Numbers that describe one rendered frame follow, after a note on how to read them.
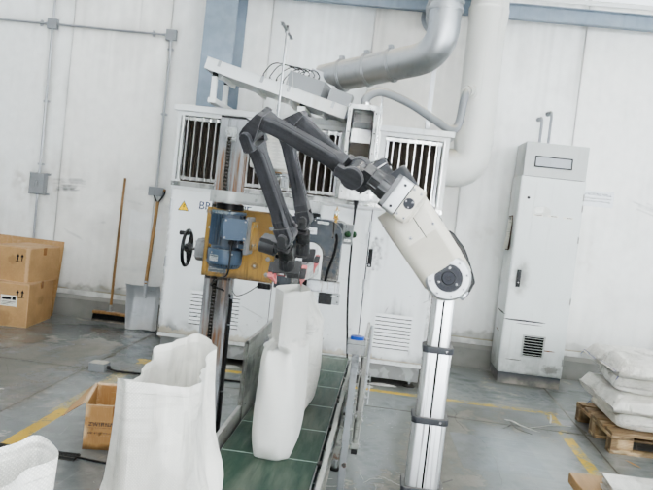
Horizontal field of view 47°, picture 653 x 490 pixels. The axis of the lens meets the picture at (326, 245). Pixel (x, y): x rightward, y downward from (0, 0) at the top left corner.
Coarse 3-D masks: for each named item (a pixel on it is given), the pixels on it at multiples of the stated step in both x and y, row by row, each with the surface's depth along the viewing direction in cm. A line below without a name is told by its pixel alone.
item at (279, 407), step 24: (288, 288) 321; (288, 312) 293; (288, 336) 296; (264, 360) 294; (288, 360) 292; (264, 384) 293; (288, 384) 292; (264, 408) 293; (288, 408) 293; (264, 432) 293; (288, 432) 295; (264, 456) 296; (288, 456) 300
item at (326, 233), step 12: (324, 228) 335; (336, 228) 335; (312, 240) 336; (324, 240) 335; (324, 252) 336; (336, 252) 335; (324, 264) 336; (336, 264) 336; (324, 276) 336; (336, 276) 336
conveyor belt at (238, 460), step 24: (336, 360) 503; (336, 384) 435; (312, 408) 377; (240, 432) 327; (312, 432) 339; (240, 456) 297; (312, 456) 306; (240, 480) 271; (264, 480) 274; (288, 480) 277
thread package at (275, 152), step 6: (270, 138) 316; (276, 138) 316; (270, 144) 316; (276, 144) 317; (270, 150) 316; (276, 150) 317; (270, 156) 316; (276, 156) 317; (282, 156) 319; (252, 162) 320; (276, 162) 317; (282, 162) 319; (276, 168) 318; (282, 168) 320
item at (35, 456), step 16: (0, 448) 84; (16, 448) 86; (32, 448) 88; (48, 448) 87; (0, 464) 85; (16, 464) 86; (32, 464) 88; (48, 464) 82; (0, 480) 85; (16, 480) 78; (32, 480) 81; (48, 480) 83
